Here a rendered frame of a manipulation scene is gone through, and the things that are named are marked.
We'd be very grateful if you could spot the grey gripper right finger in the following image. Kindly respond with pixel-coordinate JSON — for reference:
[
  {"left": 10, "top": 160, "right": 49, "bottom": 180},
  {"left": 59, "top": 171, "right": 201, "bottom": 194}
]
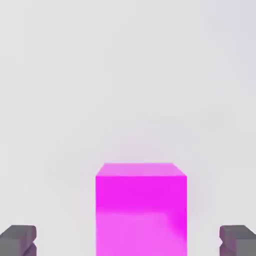
[{"left": 219, "top": 225, "right": 256, "bottom": 256}]

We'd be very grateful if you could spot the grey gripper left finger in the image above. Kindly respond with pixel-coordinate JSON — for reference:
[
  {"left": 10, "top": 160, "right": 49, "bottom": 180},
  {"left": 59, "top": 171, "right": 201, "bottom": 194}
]
[{"left": 0, "top": 225, "right": 38, "bottom": 256}]

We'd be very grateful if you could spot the small magenta cube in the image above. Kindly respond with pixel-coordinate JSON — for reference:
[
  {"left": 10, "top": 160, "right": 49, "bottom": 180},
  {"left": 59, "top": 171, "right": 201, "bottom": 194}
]
[{"left": 95, "top": 162, "right": 188, "bottom": 256}]

